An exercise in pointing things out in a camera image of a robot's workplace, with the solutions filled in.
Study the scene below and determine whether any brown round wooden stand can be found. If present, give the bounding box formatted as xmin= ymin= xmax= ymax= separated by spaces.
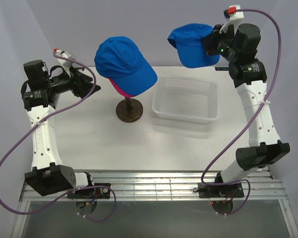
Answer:
xmin=116 ymin=97 xmax=143 ymax=123

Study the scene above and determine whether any aluminium rail frame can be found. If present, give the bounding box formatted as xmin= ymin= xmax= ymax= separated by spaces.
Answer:
xmin=19 ymin=66 xmax=289 ymax=202

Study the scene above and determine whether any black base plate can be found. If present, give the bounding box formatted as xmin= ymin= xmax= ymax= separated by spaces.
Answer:
xmin=193 ymin=182 xmax=244 ymax=198
xmin=67 ymin=183 xmax=111 ymax=199

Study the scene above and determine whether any blue cap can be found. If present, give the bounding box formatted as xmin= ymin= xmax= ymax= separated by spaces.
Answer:
xmin=167 ymin=23 xmax=220 ymax=68
xmin=94 ymin=36 xmax=157 ymax=97

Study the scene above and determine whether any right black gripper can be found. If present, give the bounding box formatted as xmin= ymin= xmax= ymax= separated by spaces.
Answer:
xmin=200 ymin=24 xmax=238 ymax=63

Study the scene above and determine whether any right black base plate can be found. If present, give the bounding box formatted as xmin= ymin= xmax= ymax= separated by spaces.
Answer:
xmin=193 ymin=182 xmax=244 ymax=198

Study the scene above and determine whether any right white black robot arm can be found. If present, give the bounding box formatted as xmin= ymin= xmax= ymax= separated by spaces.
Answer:
xmin=194 ymin=23 xmax=290 ymax=198

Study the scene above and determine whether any white plastic basket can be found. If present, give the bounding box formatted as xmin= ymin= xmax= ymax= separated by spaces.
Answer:
xmin=152 ymin=75 xmax=220 ymax=123

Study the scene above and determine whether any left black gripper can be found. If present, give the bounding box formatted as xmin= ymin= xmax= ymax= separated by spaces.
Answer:
xmin=46 ymin=65 xmax=101 ymax=100

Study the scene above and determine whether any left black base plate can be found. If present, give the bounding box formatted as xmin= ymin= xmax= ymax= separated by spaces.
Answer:
xmin=67 ymin=183 xmax=111 ymax=199

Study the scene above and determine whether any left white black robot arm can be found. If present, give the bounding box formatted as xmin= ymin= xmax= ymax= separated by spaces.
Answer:
xmin=21 ymin=59 xmax=101 ymax=198

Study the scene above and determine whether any pink cap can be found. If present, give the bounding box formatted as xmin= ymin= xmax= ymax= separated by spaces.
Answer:
xmin=108 ymin=78 xmax=134 ymax=98

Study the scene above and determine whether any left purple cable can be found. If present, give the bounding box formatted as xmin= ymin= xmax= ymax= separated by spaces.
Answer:
xmin=0 ymin=51 xmax=117 ymax=222

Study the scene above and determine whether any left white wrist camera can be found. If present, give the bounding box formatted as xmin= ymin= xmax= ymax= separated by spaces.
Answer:
xmin=53 ymin=48 xmax=75 ymax=76

